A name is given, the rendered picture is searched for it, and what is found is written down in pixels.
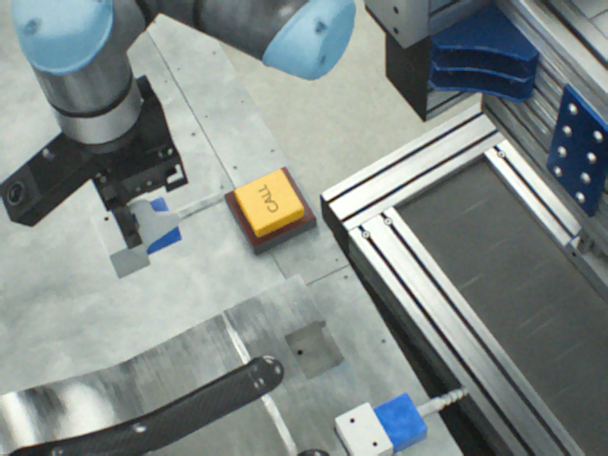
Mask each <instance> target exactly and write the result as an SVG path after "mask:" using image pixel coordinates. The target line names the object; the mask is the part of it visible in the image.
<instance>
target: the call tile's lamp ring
mask: <svg viewBox="0 0 608 456"><path fill-rule="evenodd" d="M280 169H281V170H282V172H283V173H284V175H285V176H286V177H287V180H288V182H289V183H290V186H291V188H292V189H293V191H294V193H295V194H296V196H297V197H298V199H299V201H300V202H301V204H302V205H303V207H304V210H305V212H306V213H307V215H308V216H305V217H303V218H301V219H298V220H297V221H295V222H293V223H290V224H287V225H285V226H283V227H281V229H279V230H278V231H275V232H273V233H269V234H267V235H265V236H263V237H261V238H260V239H258V240H257V239H256V238H255V236H254V234H253V232H252V231H251V230H250V227H249V225H248V224H247V222H246V220H245V219H244V217H243V215H242V212H241V211H240V209H239V207H238V205H237V203H236V202H235V200H234V198H233V196H234V195H235V193H234V190H235V189H234V190H232V191H231V192H229V193H226V194H224V195H225V197H226V199H228V200H229V202H230V205H231V207H232V209H233V210H234V212H235V214H236V216H237V218H238V219H239V221H240V223H241V225H242V227H243V230H244V231H245V233H246V235H247V237H248V238H249V240H250V242H251V243H252V245H253V246H254V247H255V246H257V245H259V244H262V243H264V242H267V241H268V240H270V239H272V238H274V237H277V236H280V235H282V234H284V233H286V232H288V231H290V230H292V229H295V227H297V226H299V225H302V224H304V223H306V222H308V221H310V220H313V219H315V218H316V217H315V215H314V214H313V213H312V211H311V209H310V208H309V205H308V203H307V201H306V199H305V198H304V196H303V194H302V193H301V192H300V191H299V189H298V188H297V186H296V184H295V183H294V181H293V179H292V176H291V175H290V172H289V171H288V169H287V167H285V166H284V167H282V168H280Z"/></svg>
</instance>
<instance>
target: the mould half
mask: <svg viewBox="0 0 608 456"><path fill-rule="evenodd" d="M317 320H318V321H319V322H320V321H322V320H326V319H325V318H323V316H322V314H321V312H320V311H319V309H318V306H317V305H316V303H315V300H314V299H313V297H312V296H311V294H310V292H309V290H308V288H307V286H306V284H305V283H304V281H303V279H302V278H301V275H299V274H297V275H294V276H292V278H290V279H288V280H285V281H283V282H282V283H280V284H278V285H275V286H273V287H270V288H268V289H266V290H264V291H262V292H260V293H258V294H256V295H254V296H252V297H249V298H248V299H244V300H242V301H240V303H238V304H236V305H234V306H232V307H230V308H228V309H225V310H223V311H222V312H221V313H219V314H217V315H215V316H213V317H211V318H209V319H207V320H205V321H202V322H200V323H198V324H196V325H194V326H193V327H192V328H189V329H188V330H186V331H184V332H182V333H180V334H177V335H176V336H174V337H171V338H169V339H168V340H166V341H164V342H162V343H160V344H158V345H156V346H153V347H151V348H149V349H147V351H145V352H143V353H141V354H139V355H137V356H134V357H132V358H130V359H127V360H125V361H123V362H120V363H118V364H116V365H113V366H108V367H104V368H101V369H98V370H95V371H91V372H89V373H85V375H77V376H74V377H70V378H66V379H62V380H57V381H53V382H50V383H46V384H42V385H35V386H31V387H27V388H25V389H21V390H18V391H14V392H11V393H8V394H3V395H1V397H0V455H7V454H9V453H10V452H11V451H14V450H16V449H18V448H21V447H24V446H27V445H33V444H34V443H40V442H49V441H54V440H58V439H63V438H67V437H71V436H75V435H79V434H83V433H86V432H93V431H96V430H99V429H103V428H106V427H110V426H113V425H117V424H120V423H122V422H125V421H127V420H130V419H134V418H137V417H139V416H141V415H144V414H146V413H150V412H152V411H154V410H156V409H158V408H160V407H162V406H164V405H166V404H169V403H171V402H173V401H175V400H176V398H178V397H181V396H183V395H185V394H188V393H190V392H192V391H194V390H195V389H196V388H198V387H200V386H202V385H206V384H208V383H210V382H212V381H213V380H214V379H216V378H218V377H220V376H222V375H223V374H225V373H228V372H230V371H232V370H234V369H235V368H237V367H239V366H242V365H244V364H246V363H247V362H248V361H250V360H253V359H254V358H255V357H258V358H260V357H263V356H269V357H272V358H275V359H277V360H278V361H280V363H281V364H282V366H283V369H284V376H283V380H282V381H281V383H280V385H279V386H277V387H275V388H273V390H272V391H270V392H268V393H267V394H266V395H264V396H263V397H261V398H259V399H257V401H255V402H253V403H250V404H247V405H245V406H244V407H242V408H240V409H238V410H236V411H234V412H232V413H229V414H226V415H225V416H224V417H222V418H220V419H218V420H216V421H214V422H212V423H211V424H209V425H207V426H206V427H204V428H202V429H200V430H198V431H196V432H193V433H191V434H189V435H187V436H186V437H184V438H182V439H179V440H177V441H175V442H172V443H170V444H168V445H167V446H165V448H163V449H161V450H158V451H153V452H151V453H149V454H146V455H144V456H296V455H297V454H298V453H300V452H303V451H309V450H321V451H325V452H326V453H327V454H328V455H329V456H347V453H346V451H345V450H344V447H343V445H342V443H341V441H340V440H339V439H338V437H337V434H336V432H335V430H334V428H335V427H336V422H335V418H337V417H338V416H340V415H342V414H344V413H347V412H350V411H352V410H354V409H356V408H357V407H359V406H361V405H363V404H366V403H369V405H370V407H371V409H374V408H375V406H374V405H373V404H372V403H371V401H370V398H369V397H368V395H367V393H366V390H365V389H364V387H363V386H362V384H361V383H360V381H359V379H358V377H357V376H356V372H355V370H354V368H353V367H352V366H351V364H350V362H348V361H347V359H344V360H342V361H341V362H342V364H340V365H338V366H335V367H333V368H331V369H329V370H328V371H326V372H323V373H321V374H319V375H318V376H316V377H314V378H312V379H310V380H307V378H306V376H305V374H304V372H303V371H302V369H301V367H299V364H298V362H297V360H296V359H295V357H294V355H293V354H292V352H291V349H290V347H289V345H288V343H287V341H286V339H285V337H286V336H287V335H289V334H291V333H293V332H295V331H297V330H299V329H302V328H304V327H305V326H307V325H308V324H311V323H313V322H315V321H317Z"/></svg>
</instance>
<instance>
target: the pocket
mask: <svg viewBox="0 0 608 456"><path fill-rule="evenodd" d="M285 339H286V341H287V343H288V345H289V347H290V349H291V352H292V354H293V355H294V357H295V359H296V360H297V362H298V364H299V367H301V369H302V371H303V372H304V374H305V376H306V378H307V380H310V379H312V378H314V377H316V376H318V375H319V374H321V373H323V372H326V371H328V370H329V369H331V368H333V367H335V366H338V365H340V364H342V362H341V361H342V360H344V359H345V358H344V357H343V356H342V354H341V352H340V349H339V348H338V346H337V343H336V342H335V340H334V338H333V337H332V335H331V334H330V332H329V330H328V328H327V322H326V320H322V321H320V322H319V321H318V320H317V321H315V322H313V323H311V324H308V325H307V326H305V327H304V328H302V329H299V330H297V331H295V332H293V333H291V334H289V335H287V336H286V337H285Z"/></svg>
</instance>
